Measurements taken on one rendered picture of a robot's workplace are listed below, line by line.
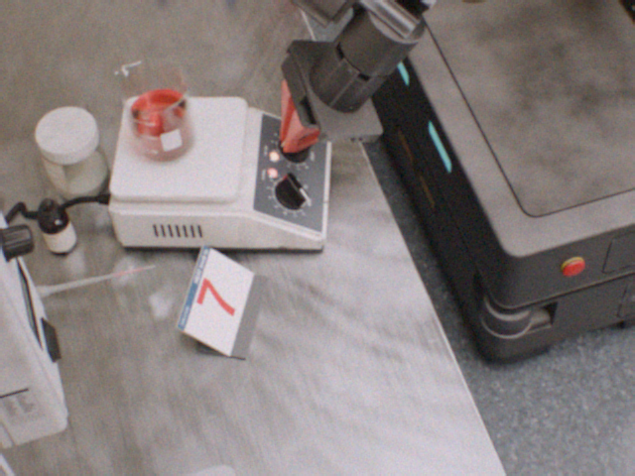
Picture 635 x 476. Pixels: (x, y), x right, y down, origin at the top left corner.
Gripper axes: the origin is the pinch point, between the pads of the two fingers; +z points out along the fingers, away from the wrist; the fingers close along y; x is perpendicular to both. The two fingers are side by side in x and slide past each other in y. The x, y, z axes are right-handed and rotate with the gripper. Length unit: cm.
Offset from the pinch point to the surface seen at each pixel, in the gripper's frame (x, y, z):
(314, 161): 2.8, 1.4, 1.4
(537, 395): 70, 14, 54
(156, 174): -12.9, 0.8, 4.0
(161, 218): -12.5, 4.3, 6.3
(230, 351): -8.8, 17.7, 7.6
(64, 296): -19.3, 6.8, 16.3
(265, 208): -4.4, 6.4, 1.4
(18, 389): -43, 33, -30
